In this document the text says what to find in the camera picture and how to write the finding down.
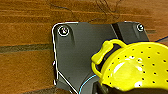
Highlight thin blue cable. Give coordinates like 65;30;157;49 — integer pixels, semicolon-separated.
78;75;99;94

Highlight yellow plastic bowl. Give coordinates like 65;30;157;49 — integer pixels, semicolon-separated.
90;38;168;93

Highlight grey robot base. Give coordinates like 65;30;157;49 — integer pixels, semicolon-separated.
50;21;150;94

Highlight thin black floor cable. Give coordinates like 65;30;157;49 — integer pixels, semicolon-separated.
48;0;123;22

